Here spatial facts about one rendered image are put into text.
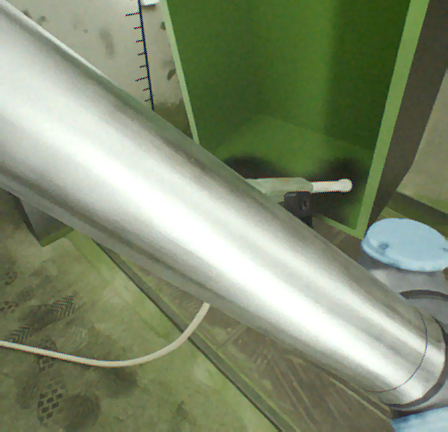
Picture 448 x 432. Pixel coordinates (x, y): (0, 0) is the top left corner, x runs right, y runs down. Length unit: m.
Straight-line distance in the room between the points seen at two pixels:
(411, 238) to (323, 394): 0.83
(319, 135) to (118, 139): 1.17
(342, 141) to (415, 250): 0.90
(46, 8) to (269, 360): 1.35
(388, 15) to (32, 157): 0.98
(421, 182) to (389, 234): 1.34
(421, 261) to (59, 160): 0.36
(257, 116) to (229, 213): 1.24
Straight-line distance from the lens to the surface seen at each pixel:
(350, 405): 1.22
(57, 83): 0.19
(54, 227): 1.72
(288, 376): 1.22
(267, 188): 0.69
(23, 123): 0.19
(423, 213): 1.80
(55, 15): 1.45
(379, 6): 1.08
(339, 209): 1.08
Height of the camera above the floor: 1.14
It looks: 40 degrees down
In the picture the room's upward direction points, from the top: straight up
